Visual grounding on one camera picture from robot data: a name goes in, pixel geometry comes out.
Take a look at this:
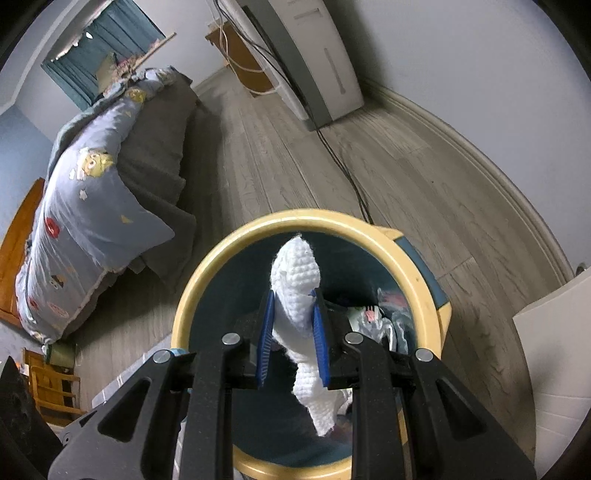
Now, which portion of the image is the black white wrapper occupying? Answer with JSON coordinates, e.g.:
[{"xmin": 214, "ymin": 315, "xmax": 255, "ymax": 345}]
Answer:
[{"xmin": 346, "ymin": 289, "xmax": 418, "ymax": 355}]

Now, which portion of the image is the white cloth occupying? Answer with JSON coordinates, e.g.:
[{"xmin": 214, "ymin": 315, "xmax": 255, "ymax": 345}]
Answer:
[{"xmin": 270, "ymin": 235, "xmax": 353, "ymax": 437}]

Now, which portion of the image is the small green trash bin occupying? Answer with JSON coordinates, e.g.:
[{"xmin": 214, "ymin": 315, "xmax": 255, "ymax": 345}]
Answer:
[{"xmin": 42, "ymin": 342, "xmax": 75, "ymax": 370}]

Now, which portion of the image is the yellow rimmed teal trash bin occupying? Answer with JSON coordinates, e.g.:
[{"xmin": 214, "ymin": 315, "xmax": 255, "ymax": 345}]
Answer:
[{"xmin": 171, "ymin": 209, "xmax": 452, "ymax": 479}]

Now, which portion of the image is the grey checked floor rug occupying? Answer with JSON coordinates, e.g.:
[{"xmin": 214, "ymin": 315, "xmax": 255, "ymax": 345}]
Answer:
[{"xmin": 84, "ymin": 349, "xmax": 186, "ymax": 479}]

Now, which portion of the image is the wooden bedside chair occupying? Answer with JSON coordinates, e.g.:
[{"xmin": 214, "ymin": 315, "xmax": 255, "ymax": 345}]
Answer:
[{"xmin": 22, "ymin": 349, "xmax": 86, "ymax": 427}]

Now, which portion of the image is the wooden bed headboard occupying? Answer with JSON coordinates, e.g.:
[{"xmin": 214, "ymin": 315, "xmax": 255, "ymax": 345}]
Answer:
[{"xmin": 0, "ymin": 178, "xmax": 44, "ymax": 329}]

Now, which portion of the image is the wooden tv cabinet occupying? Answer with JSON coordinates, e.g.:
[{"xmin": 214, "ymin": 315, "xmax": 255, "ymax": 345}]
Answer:
[{"xmin": 205, "ymin": 22, "xmax": 276, "ymax": 97}]

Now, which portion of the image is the teal window curtain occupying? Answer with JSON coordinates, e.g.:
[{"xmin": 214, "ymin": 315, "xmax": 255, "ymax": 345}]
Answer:
[{"xmin": 41, "ymin": 1, "xmax": 165, "ymax": 110}]

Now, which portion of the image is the white air purifier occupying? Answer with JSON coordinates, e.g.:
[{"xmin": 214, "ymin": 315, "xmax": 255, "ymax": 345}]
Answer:
[{"xmin": 216, "ymin": 0, "xmax": 363, "ymax": 131}]

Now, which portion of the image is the black power cable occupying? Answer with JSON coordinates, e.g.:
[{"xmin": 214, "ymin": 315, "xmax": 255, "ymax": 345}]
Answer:
[{"xmin": 214, "ymin": 0, "xmax": 376, "ymax": 226}]

